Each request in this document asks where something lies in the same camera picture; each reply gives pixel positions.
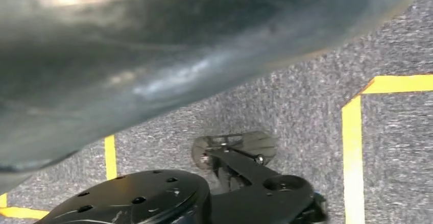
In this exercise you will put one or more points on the black robot foot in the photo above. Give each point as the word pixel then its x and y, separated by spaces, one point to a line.
pixel 257 143

